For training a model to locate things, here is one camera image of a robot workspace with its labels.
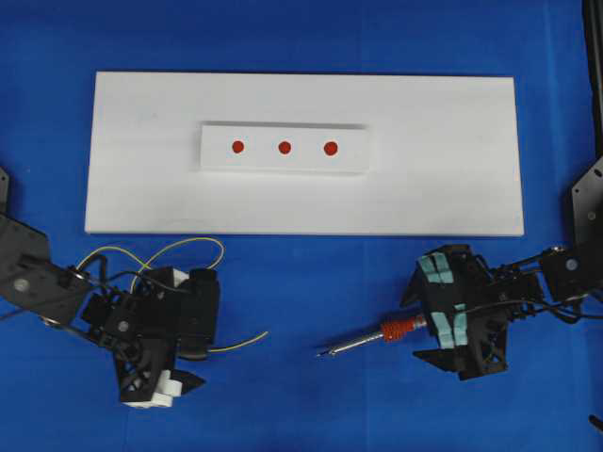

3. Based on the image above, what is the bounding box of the white foam board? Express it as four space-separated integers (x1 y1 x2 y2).
85 72 524 236

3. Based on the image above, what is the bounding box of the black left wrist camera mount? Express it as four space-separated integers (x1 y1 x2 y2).
113 339 183 409

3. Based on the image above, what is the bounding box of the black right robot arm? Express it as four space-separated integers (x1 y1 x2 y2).
402 244 602 380

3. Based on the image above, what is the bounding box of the blue table mat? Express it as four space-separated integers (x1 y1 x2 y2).
1 1 602 451

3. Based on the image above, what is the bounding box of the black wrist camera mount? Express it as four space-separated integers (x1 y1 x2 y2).
458 311 508 380
113 339 183 409

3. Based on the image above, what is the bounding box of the yellow solder wire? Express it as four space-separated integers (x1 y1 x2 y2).
77 236 269 354

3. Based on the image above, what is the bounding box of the black aluminium frame rail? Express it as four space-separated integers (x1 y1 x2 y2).
582 0 602 158

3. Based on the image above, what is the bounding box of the soldering iron with red collar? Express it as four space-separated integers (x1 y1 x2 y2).
317 315 427 357

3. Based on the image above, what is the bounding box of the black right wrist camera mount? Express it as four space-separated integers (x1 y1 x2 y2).
458 311 508 380

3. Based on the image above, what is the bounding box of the right red dot mark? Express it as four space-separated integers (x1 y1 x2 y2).
323 141 338 156

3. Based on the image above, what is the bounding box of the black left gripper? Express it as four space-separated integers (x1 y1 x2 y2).
81 268 220 397

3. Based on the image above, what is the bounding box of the middle red dot mark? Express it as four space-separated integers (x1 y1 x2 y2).
278 141 292 155

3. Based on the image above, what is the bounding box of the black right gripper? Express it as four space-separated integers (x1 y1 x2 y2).
399 244 518 375

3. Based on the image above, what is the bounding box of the white raised block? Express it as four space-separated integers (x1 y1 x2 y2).
200 123 370 174

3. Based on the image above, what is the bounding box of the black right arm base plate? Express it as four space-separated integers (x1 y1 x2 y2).
571 157 602 268

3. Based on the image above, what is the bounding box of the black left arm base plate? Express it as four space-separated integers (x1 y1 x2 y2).
0 168 10 215

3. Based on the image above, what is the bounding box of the black left camera cable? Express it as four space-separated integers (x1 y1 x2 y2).
0 253 189 324

